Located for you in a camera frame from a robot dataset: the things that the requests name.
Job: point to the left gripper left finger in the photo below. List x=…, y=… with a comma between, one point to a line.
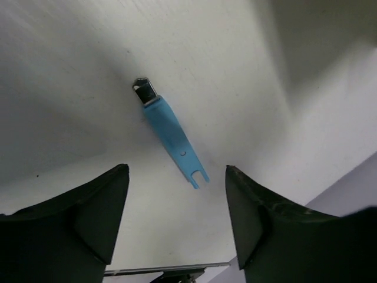
x=68, y=238

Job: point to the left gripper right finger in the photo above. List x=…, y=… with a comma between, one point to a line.
x=278, y=240

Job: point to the blue highlighter pen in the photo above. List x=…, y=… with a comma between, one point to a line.
x=166, y=126

